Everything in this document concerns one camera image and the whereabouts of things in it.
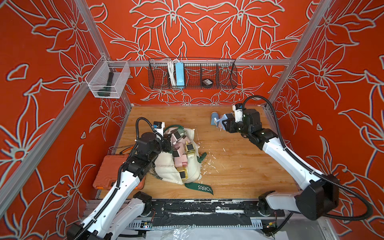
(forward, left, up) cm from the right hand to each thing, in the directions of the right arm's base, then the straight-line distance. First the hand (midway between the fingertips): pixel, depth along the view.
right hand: (227, 118), depth 80 cm
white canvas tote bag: (-25, +32, -9) cm, 42 cm away
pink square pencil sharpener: (-15, +26, -19) cm, 35 cm away
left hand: (-10, +30, -1) cm, 32 cm away
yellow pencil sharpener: (-11, +20, -15) cm, 28 cm away
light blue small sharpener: (-2, +4, -1) cm, 4 cm away
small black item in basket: (+28, +10, +4) cm, 30 cm away
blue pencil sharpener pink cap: (+16, +4, -16) cm, 23 cm away
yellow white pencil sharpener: (-24, +24, -17) cm, 37 cm away
